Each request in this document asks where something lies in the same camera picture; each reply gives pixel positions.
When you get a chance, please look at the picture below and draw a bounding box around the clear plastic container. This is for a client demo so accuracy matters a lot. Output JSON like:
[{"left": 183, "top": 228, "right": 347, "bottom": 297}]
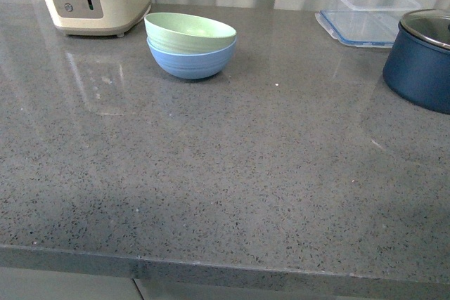
[{"left": 315, "top": 0, "right": 422, "bottom": 48}]

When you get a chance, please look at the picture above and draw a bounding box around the blue bowl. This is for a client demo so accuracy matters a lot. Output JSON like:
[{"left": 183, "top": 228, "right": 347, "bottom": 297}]
[{"left": 146, "top": 38, "right": 237, "bottom": 79}]

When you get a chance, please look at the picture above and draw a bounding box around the grey cabinet door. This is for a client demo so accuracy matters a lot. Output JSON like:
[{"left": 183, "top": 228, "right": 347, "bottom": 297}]
[{"left": 1, "top": 267, "right": 142, "bottom": 299}]

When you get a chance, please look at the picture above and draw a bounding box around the blue saucepan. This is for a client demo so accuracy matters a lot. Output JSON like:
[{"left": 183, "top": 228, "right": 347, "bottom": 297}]
[{"left": 382, "top": 25, "right": 449, "bottom": 114}]

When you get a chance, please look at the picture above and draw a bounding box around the green bowl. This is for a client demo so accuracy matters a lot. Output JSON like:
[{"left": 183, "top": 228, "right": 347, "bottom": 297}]
[{"left": 144, "top": 12, "right": 237, "bottom": 54}]

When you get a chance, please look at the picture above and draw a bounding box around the grey cabinet drawer front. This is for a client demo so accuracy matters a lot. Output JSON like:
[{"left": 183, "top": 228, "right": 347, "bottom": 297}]
[{"left": 134, "top": 278, "right": 449, "bottom": 299}]

